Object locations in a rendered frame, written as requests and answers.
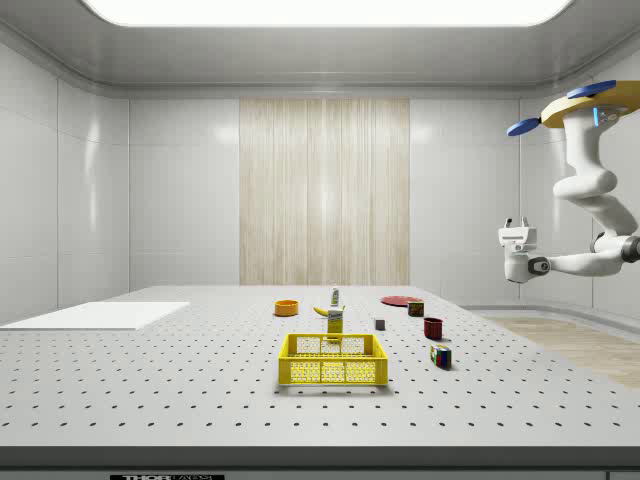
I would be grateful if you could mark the flat-sided can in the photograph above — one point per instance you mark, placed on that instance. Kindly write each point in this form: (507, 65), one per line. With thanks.
(416, 309)

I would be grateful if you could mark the yellow bowl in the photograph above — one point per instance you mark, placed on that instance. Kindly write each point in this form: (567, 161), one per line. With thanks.
(286, 308)

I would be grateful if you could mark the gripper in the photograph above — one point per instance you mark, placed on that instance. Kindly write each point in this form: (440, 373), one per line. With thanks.
(517, 235)

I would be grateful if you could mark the yellow basket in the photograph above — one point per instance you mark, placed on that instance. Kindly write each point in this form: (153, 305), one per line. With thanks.
(332, 371)

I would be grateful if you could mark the banana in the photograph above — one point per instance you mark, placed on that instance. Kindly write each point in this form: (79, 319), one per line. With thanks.
(321, 311)

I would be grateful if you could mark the grey cube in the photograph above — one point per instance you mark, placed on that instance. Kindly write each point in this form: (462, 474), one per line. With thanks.
(380, 325)

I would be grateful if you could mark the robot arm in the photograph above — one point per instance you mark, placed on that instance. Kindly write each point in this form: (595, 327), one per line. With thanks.
(582, 150)

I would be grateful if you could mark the red plate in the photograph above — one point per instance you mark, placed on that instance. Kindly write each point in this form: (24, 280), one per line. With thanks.
(395, 300)

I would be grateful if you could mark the yellow white carton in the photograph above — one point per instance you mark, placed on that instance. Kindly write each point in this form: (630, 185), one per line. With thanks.
(335, 321)

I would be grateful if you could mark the dark red mug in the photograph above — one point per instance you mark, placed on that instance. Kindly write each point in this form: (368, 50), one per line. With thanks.
(433, 329)

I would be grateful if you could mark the puzzle cube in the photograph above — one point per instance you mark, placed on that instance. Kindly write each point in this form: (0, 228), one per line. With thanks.
(441, 356)

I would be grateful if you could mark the drone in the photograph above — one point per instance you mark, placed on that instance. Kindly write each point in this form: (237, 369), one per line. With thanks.
(575, 106)

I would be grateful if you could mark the white board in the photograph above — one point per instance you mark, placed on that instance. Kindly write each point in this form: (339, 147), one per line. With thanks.
(95, 315)

